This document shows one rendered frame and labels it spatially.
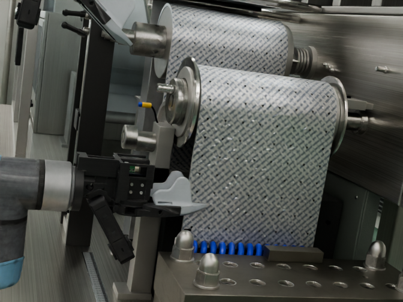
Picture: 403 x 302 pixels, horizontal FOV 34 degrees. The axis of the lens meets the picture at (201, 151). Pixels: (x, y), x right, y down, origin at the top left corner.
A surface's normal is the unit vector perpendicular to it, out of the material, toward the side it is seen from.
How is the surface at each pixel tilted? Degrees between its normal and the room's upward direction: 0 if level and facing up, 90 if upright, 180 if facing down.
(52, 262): 0
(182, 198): 90
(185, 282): 0
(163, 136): 90
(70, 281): 0
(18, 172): 53
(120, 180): 90
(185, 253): 90
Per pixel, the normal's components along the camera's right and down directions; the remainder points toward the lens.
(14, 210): 0.63, 0.22
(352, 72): -0.95, -0.09
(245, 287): 0.14, -0.97
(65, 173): 0.30, -0.56
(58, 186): 0.29, 0.02
